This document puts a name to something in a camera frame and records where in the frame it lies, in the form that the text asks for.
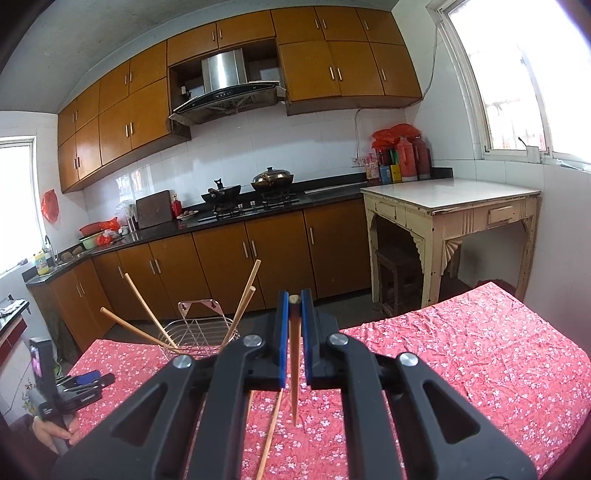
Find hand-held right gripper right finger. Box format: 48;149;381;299
300;288;539;480

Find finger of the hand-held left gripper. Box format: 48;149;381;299
55;369;103;387
62;373;116;394

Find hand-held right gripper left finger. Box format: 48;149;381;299
51;290;289;480

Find metal wire chopstick holder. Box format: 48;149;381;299
159;299;241;361

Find group of wooden chopsticks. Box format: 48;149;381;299
100;259;284;480

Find person's left hand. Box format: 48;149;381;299
31;413;80;450

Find red fronted cabinet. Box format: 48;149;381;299
0;299;31;370

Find wooden base cabinets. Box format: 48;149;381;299
27;198;374;365

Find red floral tablecloth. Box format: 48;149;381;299
65;281;591;480

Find black gas stove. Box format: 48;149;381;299
198;193;305;223

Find red plastic bag on counter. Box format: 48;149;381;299
95;219;122;245

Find black kitchen countertop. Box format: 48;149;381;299
22;166;453;289

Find black wok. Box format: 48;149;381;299
201;178;243;206

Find wok with lid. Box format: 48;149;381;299
250;167;295;192

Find wooden cutting board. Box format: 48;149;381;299
135;190;174;230

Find small sliding window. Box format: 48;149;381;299
0;136;47;278

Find cream side table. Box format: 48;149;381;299
360;178;542;317

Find dark red thermos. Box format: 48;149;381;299
413;136;432;181

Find red plastic bag on thermoses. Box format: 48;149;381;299
372;124;422;151

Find steel range hood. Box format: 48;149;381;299
168;48;287;125

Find large barred window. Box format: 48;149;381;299
425;0;591;174

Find red plastic bag on wall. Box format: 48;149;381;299
41;189;60;224

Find wall power cable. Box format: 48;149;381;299
353;39;439;160

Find wooden wall cabinets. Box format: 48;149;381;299
57;7;423;193

